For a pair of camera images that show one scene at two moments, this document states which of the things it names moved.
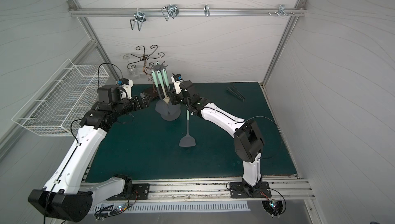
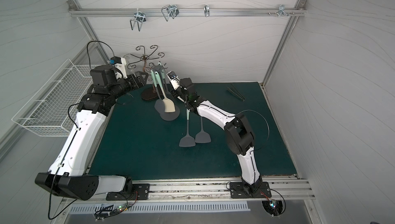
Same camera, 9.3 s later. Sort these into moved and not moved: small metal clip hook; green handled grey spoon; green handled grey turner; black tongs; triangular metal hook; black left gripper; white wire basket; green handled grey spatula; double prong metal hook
Moved: black left gripper; green handled grey turner; green handled grey spoon
Not moved: black tongs; white wire basket; green handled grey spatula; small metal clip hook; triangular metal hook; double prong metal hook
